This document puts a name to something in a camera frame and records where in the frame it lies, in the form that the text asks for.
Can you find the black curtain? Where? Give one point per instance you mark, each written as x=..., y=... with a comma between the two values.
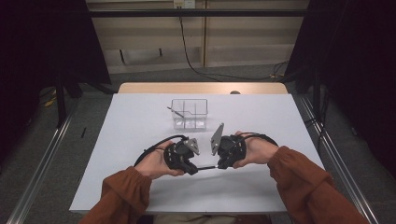
x=37, y=46
x=358, y=62

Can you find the black metal stand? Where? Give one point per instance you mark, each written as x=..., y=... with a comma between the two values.
x=60, y=102
x=317, y=93

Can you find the aluminium floor rail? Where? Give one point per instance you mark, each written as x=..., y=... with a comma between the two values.
x=353, y=189
x=35, y=186

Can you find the black horizontal bar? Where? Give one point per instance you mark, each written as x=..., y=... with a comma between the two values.
x=186, y=13

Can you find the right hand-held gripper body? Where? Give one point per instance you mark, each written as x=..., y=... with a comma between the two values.
x=232, y=151

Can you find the black pen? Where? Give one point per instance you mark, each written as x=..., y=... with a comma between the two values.
x=208, y=168
x=176, y=112

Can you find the dark table grommet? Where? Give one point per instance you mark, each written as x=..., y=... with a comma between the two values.
x=235, y=92

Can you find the wooden table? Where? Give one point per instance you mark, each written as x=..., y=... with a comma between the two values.
x=186, y=88

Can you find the person's left hand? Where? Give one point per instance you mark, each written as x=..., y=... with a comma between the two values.
x=154, y=163

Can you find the small black floor piece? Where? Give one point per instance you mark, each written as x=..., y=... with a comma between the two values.
x=83, y=132

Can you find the white wall outlet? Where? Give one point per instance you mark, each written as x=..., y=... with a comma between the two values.
x=183, y=3

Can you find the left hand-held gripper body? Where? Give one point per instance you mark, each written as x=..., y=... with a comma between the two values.
x=177, y=154

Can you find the person's right hand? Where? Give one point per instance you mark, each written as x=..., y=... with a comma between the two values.
x=258, y=152

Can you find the white table mat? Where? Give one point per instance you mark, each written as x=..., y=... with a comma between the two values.
x=249, y=109

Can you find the clear plastic organizer box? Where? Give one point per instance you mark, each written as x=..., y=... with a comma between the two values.
x=194, y=123

